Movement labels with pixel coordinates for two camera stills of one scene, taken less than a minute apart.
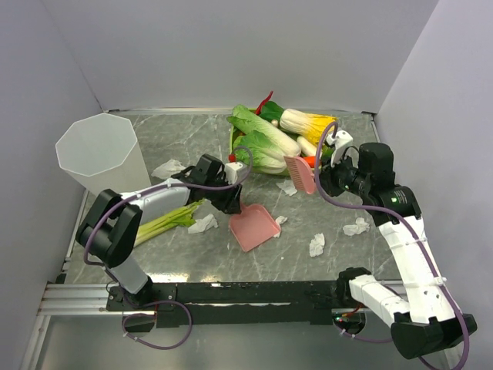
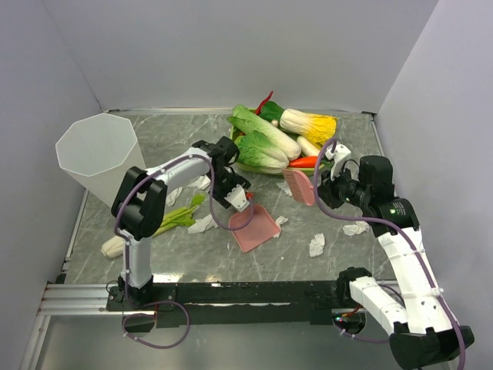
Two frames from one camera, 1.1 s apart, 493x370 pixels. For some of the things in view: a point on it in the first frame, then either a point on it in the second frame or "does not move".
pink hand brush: (301, 173) → (300, 186)
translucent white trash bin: (102, 152) does not move
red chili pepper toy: (261, 105) does not move
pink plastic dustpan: (253, 227) does not move
